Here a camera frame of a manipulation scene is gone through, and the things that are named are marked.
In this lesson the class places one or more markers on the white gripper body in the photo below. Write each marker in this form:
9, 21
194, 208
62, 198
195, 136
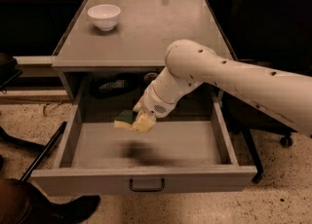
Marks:
150, 103

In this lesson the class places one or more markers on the yellow green sponge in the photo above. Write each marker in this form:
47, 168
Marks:
125, 119

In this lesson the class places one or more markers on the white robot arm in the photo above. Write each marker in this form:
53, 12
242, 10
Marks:
284, 96

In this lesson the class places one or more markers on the open grey top drawer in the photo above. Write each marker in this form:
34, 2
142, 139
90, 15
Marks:
191, 149

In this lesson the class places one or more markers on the black tape roll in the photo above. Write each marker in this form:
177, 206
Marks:
149, 77

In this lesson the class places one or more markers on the grey metal cabinet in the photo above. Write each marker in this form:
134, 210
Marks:
139, 41

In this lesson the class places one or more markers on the black rod on floor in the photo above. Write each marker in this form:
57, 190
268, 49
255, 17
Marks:
44, 152

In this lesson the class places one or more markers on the white ceramic bowl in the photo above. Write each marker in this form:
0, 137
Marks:
105, 16

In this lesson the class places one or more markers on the black shoe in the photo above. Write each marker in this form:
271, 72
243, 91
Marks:
79, 210

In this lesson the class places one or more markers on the dark object at left edge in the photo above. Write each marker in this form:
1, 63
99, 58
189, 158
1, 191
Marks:
8, 70

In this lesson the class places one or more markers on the brown trouser leg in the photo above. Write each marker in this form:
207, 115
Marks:
22, 203

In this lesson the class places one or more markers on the black office chair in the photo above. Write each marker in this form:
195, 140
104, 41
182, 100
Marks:
277, 32

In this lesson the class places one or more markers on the black drawer handle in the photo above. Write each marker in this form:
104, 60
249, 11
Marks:
147, 186

